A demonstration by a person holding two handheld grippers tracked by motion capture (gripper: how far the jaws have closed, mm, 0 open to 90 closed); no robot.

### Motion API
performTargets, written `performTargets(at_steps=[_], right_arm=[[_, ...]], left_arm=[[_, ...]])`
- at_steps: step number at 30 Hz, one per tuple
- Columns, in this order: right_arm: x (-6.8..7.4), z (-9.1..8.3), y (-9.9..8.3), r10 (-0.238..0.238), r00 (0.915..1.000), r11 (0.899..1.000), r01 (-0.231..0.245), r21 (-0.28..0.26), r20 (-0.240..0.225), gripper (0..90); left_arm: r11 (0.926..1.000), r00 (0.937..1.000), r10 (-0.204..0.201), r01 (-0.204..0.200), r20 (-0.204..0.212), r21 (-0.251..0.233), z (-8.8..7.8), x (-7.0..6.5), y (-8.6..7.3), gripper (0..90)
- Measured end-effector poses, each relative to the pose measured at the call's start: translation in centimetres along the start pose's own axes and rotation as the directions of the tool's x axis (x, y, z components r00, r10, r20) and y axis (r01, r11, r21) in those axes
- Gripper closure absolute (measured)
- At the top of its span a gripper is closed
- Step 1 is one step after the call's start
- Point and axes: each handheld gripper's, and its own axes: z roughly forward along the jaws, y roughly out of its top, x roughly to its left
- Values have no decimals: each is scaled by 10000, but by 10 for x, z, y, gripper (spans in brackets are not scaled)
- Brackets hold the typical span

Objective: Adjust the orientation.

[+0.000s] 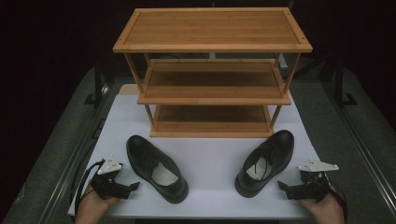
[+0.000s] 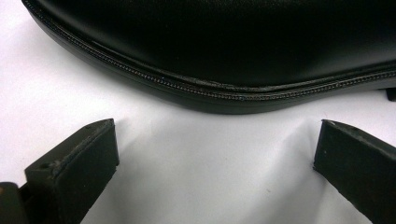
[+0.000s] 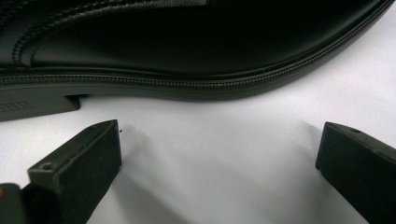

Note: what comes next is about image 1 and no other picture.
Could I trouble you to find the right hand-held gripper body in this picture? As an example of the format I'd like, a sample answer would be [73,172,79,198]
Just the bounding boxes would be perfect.
[284,159,340,203]

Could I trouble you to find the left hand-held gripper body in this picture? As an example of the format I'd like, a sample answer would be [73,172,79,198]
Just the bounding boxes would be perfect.
[91,154,132,201]

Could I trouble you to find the black leather shoe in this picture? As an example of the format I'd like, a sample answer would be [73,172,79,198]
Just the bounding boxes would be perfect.
[125,134,190,205]
[233,129,295,199]

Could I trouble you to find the wooden three-tier shoe rack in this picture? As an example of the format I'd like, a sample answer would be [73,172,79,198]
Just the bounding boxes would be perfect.
[112,7,314,139]

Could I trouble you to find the person's right hand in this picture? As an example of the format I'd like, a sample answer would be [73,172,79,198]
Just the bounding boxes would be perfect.
[297,187,346,224]

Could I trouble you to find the person's left hand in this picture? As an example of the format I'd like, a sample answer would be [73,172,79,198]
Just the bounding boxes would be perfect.
[74,183,121,224]

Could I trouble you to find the white table sheet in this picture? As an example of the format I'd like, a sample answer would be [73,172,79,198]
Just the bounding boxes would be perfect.
[67,92,322,220]

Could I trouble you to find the black metal stand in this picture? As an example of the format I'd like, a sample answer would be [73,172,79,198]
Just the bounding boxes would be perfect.
[332,54,359,108]
[83,57,109,108]

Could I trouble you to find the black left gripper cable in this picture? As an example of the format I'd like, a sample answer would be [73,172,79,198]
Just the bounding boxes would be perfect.
[70,159,106,223]

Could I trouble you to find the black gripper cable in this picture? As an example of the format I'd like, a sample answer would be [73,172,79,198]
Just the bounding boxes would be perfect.
[323,178,349,224]
[70,159,106,223]

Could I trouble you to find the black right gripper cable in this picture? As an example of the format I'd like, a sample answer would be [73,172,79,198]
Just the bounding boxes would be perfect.
[323,178,349,224]

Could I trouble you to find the metal frame rail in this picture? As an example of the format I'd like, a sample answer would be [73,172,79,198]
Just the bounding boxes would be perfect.
[320,78,396,209]
[36,81,114,224]

